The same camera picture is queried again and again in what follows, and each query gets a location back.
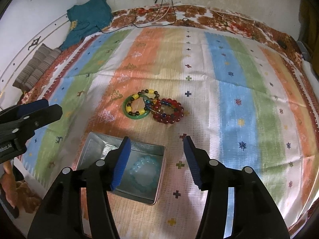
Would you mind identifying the metal tin box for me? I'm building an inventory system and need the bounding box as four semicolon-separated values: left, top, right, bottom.
74;132;166;206

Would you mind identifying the brown patterned cloth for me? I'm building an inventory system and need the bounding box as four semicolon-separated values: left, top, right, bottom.
14;181;41;214

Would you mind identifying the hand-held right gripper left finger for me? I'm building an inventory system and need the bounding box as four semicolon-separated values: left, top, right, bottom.
27;136;132;239

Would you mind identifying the red bead bracelet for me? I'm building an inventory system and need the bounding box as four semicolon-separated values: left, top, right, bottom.
152;98;185;125

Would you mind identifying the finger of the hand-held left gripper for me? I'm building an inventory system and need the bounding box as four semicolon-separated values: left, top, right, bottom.
0;99;49;125
0;105;63;142

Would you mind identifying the person's left hand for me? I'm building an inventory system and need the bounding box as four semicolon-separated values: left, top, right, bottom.
0;161;19;208

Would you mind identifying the striped pastel blanket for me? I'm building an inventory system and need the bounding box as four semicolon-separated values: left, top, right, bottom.
19;26;319;232

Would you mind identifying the brown striped cushion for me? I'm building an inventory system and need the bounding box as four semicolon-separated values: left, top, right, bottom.
12;43;61;90

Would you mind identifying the white cable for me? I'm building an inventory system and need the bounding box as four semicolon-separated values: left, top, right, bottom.
147;5;172;23

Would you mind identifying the small silver jewelry piece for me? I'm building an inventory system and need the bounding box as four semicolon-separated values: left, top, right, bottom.
102;144;118;158

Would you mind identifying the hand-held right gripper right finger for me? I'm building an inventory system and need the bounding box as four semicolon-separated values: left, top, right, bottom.
183;136;291;239

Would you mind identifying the green jade bangle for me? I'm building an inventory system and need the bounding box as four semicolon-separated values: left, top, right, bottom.
122;94;151;121

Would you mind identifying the yellow and dark bead bracelet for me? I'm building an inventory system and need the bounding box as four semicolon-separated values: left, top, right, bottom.
125;88;160;116

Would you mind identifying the teal knitted sweater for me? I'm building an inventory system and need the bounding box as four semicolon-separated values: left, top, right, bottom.
60;0;112;51

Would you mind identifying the light blue bead bracelet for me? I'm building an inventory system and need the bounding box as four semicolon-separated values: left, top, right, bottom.
128;156;161;196

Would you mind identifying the multicolour glass bead bracelet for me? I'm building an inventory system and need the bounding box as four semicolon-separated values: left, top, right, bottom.
143;98;175;116

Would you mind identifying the white bed headboard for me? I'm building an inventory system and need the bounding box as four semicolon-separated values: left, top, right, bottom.
0;12;70;100

